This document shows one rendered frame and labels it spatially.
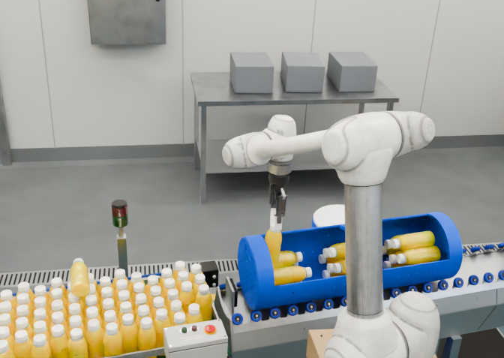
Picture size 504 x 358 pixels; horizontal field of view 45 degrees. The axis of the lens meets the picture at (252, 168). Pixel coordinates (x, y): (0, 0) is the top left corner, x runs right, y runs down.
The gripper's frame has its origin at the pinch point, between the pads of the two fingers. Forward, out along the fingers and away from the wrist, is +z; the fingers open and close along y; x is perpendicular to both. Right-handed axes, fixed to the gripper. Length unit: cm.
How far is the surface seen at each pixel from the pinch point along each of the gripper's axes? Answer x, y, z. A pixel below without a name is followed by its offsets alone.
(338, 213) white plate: -48, 43, 28
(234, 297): 16.7, -4.7, 29.7
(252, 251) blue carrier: 10.3, -4.5, 9.9
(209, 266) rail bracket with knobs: 20.5, 20.4, 31.8
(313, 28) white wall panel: -143, 314, 7
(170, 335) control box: 45, -28, 22
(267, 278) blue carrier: 6.7, -12.6, 16.7
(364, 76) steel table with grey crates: -157, 237, 28
